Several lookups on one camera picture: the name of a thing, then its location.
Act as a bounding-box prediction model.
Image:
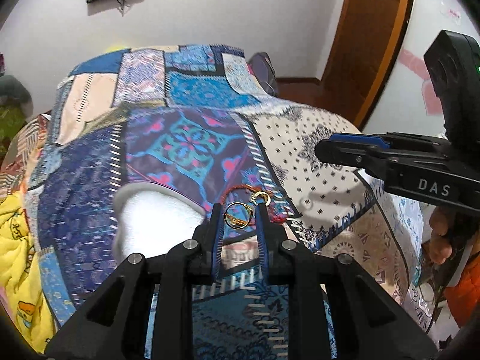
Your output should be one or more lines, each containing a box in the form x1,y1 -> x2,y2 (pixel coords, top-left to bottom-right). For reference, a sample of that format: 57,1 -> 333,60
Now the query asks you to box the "dark bag on floor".
248,52 -> 278,96

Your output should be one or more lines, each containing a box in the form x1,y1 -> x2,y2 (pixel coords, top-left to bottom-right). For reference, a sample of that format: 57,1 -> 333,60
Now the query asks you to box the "brown wooden door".
321,0 -> 412,128

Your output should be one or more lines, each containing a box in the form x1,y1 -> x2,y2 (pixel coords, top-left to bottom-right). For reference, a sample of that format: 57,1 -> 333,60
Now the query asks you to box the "orange garment sleeve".
444,239 -> 480,328

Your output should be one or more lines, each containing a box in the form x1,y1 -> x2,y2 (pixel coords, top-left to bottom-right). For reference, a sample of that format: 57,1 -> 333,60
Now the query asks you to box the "red string bracelet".
220,183 -> 297,229

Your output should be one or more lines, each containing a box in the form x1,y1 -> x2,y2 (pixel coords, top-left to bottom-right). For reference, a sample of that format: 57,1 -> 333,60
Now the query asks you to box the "gold ring jewelry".
224,190 -> 272,230

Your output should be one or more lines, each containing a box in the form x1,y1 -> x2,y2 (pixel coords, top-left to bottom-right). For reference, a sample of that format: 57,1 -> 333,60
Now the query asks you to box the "person's right hand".
429,206 -> 456,265

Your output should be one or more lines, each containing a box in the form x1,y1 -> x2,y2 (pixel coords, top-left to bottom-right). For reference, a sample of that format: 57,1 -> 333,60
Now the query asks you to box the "blue patchwork bedspread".
25,45 -> 435,359

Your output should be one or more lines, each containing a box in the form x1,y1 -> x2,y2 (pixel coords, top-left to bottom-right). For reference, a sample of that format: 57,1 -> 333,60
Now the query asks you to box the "yellow cartoon blanket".
1,192 -> 55,353

